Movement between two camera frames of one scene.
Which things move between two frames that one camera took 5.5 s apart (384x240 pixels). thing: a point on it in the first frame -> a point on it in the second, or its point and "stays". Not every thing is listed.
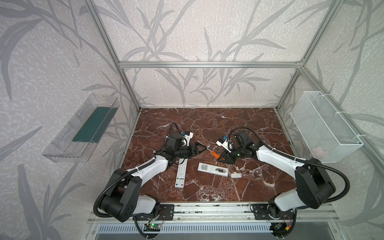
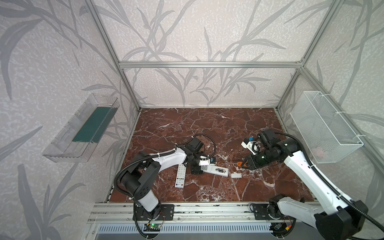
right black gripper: x=227 y=156 -> x=252 y=160
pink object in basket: x=317 y=152 stays
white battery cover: x=236 y=175 stays
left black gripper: x=193 y=149 -> x=197 y=166
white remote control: x=219 y=170 stays
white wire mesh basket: x=327 y=135 stays
